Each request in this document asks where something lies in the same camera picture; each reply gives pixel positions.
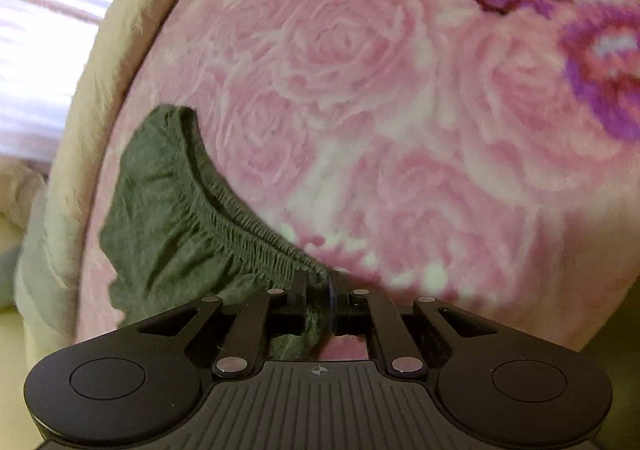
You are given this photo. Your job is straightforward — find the pink window curtain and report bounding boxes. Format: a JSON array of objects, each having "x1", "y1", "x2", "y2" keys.
[{"x1": 0, "y1": 0, "x2": 151, "y2": 165}]

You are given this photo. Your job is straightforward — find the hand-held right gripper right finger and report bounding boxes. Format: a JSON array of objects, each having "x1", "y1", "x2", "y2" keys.
[{"x1": 327, "y1": 270, "x2": 501, "y2": 376}]

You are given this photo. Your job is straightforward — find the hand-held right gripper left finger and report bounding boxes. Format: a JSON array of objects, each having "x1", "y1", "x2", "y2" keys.
[{"x1": 133, "y1": 271, "x2": 321, "y2": 379}]

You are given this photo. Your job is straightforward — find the pink rose print blanket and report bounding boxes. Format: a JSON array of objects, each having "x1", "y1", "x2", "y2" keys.
[{"x1": 75, "y1": 0, "x2": 640, "y2": 361}]

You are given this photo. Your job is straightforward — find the grey-green elastic-waist shorts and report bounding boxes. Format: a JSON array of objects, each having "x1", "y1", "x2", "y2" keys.
[{"x1": 99, "y1": 104, "x2": 333, "y2": 362}]

